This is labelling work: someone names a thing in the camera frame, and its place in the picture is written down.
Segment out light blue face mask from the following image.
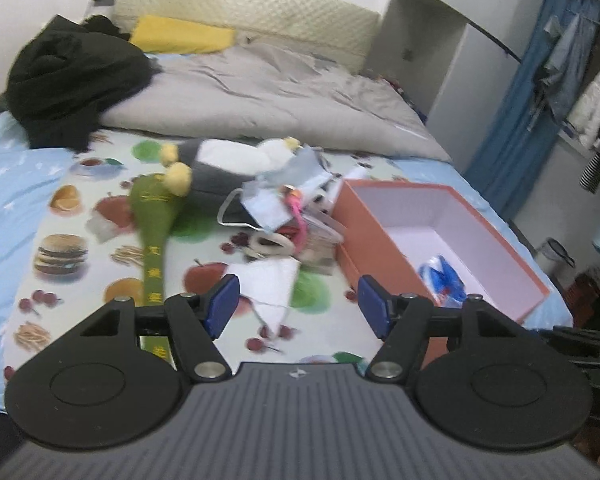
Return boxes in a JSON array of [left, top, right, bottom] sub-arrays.
[[222, 258, 302, 328]]

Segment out black clothing pile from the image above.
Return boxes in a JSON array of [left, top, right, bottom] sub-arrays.
[[0, 14, 153, 151]]

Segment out fruit printed mat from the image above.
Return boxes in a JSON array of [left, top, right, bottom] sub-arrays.
[[5, 130, 416, 386]]

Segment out clear plastic packet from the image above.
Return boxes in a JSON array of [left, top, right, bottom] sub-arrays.
[[300, 205, 347, 272]]

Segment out white ring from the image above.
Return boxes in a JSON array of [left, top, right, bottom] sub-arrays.
[[245, 232, 295, 262]]

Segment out orange cardboard box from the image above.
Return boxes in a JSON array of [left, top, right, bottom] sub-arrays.
[[332, 178, 551, 361]]

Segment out green embroidered massage stick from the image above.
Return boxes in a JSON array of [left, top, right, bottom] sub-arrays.
[[129, 172, 193, 361]]

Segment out grey duvet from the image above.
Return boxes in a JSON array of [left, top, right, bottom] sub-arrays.
[[100, 42, 453, 163]]

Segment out blue curtain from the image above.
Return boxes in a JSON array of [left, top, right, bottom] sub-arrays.
[[467, 0, 600, 221]]

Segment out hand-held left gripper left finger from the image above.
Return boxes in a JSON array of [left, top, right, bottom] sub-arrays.
[[77, 274, 241, 382]]

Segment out white wardrobe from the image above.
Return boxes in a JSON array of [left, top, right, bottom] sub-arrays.
[[380, 0, 528, 131]]

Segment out crumpled blue face mask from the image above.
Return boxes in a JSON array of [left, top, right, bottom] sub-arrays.
[[217, 180, 293, 235]]

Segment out yellow pillow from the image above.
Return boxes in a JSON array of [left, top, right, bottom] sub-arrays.
[[129, 15, 237, 56]]

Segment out pink ribbon toy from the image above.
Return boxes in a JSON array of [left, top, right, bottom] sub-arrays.
[[284, 187, 310, 256]]

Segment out white hanging garment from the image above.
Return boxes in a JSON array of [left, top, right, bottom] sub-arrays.
[[565, 55, 600, 152]]

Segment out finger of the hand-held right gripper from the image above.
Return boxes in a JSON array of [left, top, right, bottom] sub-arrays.
[[537, 326, 600, 367]]

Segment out grey blue hanging garment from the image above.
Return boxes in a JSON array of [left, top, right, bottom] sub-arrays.
[[530, 12, 597, 131]]

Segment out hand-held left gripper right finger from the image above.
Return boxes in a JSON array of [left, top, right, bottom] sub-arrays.
[[357, 275, 528, 383]]

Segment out striped hanging garment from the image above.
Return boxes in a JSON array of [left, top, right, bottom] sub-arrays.
[[577, 152, 600, 193]]

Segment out blue plastic packet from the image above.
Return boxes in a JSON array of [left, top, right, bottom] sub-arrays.
[[420, 255, 468, 307]]

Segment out grey white plush toy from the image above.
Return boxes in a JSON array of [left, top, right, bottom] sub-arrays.
[[160, 136, 301, 197]]

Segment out cream quilted headboard cushion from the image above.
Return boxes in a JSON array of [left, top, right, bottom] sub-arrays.
[[115, 0, 381, 78]]

